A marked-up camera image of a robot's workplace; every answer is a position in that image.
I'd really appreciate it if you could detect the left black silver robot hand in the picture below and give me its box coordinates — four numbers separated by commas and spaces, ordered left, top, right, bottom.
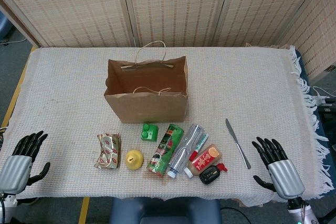
0, 131, 50, 196

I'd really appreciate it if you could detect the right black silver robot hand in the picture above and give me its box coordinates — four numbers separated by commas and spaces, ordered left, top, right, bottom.
251, 136, 306, 200

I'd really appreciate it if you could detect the black red small device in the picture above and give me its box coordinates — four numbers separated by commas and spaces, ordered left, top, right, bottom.
198, 163, 228, 185

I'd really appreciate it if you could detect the brown sauce bottle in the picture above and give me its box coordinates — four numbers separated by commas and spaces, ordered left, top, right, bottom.
183, 144, 223, 179

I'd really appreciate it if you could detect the red capped marker pen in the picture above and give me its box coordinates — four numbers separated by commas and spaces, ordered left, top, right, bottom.
189, 133, 210, 161

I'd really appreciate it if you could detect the gold red snack packet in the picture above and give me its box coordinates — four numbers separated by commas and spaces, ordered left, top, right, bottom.
93, 132, 122, 169

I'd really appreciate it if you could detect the clear plastic bottle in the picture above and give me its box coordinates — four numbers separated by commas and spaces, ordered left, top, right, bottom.
167, 123, 206, 179

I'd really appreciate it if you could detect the yellow pear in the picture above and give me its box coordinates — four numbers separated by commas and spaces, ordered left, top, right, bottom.
124, 150, 144, 170

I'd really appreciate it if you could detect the brown paper bag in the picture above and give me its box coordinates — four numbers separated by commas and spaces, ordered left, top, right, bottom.
103, 40, 189, 124

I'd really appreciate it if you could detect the metal table knife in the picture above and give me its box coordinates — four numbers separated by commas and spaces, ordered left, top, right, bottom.
225, 118, 252, 170

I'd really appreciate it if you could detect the black box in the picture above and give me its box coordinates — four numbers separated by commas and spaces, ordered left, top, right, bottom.
317, 98, 336, 130

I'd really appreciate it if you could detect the white woven tablecloth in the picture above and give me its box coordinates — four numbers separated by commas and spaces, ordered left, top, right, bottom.
0, 45, 332, 208

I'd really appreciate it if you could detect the green chips can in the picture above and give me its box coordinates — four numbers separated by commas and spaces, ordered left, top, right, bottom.
145, 123, 184, 177

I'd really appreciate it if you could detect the blue chair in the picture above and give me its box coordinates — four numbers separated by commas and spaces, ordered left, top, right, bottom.
109, 197, 221, 224

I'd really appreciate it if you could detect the green toy block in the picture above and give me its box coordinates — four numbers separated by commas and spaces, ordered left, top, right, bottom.
140, 123, 160, 142

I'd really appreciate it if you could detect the blue round container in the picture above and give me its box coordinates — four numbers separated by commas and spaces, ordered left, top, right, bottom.
0, 15, 14, 39

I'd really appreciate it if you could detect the woven folding screen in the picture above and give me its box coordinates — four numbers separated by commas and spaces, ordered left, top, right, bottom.
0, 0, 336, 83

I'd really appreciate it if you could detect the white cable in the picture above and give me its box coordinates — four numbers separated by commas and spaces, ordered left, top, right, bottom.
312, 86, 332, 104

